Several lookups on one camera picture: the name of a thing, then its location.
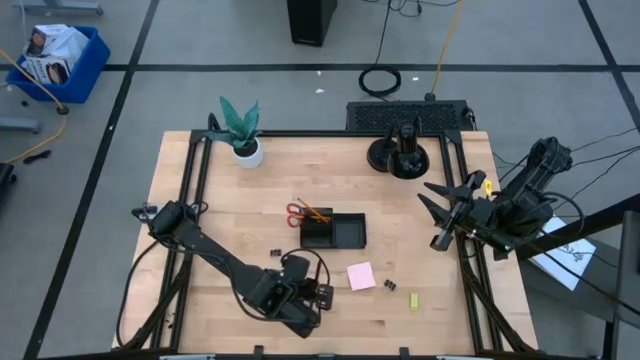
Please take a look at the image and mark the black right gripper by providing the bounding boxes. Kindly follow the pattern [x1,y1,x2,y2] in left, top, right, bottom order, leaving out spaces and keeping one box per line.
[417,169,487,252]

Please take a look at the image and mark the pink sticky note pad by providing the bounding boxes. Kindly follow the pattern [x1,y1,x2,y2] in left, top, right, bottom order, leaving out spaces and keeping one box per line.
[346,261,377,292]

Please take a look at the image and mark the black mesh desk organizer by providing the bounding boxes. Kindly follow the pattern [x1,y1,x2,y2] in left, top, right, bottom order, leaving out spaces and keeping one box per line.
[299,206,368,250]

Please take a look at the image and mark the red-handled scissors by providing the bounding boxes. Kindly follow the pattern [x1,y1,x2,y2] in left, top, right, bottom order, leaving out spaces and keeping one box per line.
[285,201,307,230]

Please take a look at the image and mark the black gooseneck desk lamp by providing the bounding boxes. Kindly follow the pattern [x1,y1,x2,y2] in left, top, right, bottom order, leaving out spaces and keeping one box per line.
[366,117,431,181]

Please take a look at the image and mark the black perforated metal case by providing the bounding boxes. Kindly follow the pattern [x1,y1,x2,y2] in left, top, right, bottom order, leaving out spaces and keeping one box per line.
[344,99,475,134]

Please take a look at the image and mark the black diagonal strut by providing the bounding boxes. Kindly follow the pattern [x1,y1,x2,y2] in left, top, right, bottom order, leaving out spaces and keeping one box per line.
[514,193,640,261]

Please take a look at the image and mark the white printed paper sheet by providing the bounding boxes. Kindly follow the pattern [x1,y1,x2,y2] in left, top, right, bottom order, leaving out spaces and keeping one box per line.
[529,214,598,293]

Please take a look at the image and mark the white plant pot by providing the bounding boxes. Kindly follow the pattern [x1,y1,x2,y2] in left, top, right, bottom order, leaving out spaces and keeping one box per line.
[231,138,265,170]

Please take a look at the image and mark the green snake plant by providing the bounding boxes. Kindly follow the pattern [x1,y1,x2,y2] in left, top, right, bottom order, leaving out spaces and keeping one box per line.
[203,95,264,150]

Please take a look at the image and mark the black computer tower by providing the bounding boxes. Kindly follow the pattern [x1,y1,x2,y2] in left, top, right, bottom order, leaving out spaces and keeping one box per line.
[286,0,339,48]

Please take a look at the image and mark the blue plastic bin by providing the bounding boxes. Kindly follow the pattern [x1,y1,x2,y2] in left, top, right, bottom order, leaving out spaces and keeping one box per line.
[5,24,112,105]

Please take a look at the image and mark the black caster base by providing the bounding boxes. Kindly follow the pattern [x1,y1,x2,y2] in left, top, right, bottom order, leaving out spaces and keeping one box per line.
[0,162,18,201]

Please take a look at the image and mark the grey stand foot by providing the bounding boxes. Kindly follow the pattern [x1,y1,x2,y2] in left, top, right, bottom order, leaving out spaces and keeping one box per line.
[0,116,42,135]
[13,0,105,17]

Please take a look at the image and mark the white printed carton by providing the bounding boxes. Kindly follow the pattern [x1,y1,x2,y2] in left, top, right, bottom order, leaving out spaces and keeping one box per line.
[20,55,72,86]
[23,23,70,57]

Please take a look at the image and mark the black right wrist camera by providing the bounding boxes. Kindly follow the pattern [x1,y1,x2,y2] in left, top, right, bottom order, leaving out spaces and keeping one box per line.
[467,197,502,232]

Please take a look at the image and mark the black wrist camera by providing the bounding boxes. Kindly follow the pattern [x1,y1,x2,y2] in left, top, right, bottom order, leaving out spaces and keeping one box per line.
[467,197,502,232]
[282,253,312,280]

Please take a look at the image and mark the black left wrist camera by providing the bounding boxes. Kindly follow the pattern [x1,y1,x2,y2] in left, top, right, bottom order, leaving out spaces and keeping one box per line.
[282,253,312,280]

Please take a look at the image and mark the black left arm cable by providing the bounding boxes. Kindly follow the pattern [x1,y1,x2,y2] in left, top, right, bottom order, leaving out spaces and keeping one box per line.
[278,247,332,324]

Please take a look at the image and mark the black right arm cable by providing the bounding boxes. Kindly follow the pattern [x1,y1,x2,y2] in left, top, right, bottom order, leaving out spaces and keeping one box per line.
[542,191,586,246]

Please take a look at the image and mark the black coiled floor cable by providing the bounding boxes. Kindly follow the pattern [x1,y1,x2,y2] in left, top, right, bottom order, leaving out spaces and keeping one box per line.
[358,65,403,99]

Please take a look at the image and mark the yellow hanging cord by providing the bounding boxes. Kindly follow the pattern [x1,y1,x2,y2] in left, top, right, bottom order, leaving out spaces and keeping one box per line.
[428,0,466,99]

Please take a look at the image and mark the black arm base cable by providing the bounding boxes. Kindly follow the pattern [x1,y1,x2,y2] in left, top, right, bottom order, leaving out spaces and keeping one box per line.
[115,238,161,349]

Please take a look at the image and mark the black strap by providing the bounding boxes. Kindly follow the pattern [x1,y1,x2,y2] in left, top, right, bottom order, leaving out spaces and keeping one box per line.
[22,149,53,166]

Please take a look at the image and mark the yellow extension cord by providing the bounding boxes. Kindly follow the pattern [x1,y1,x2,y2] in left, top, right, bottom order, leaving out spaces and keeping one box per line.
[0,48,70,165]

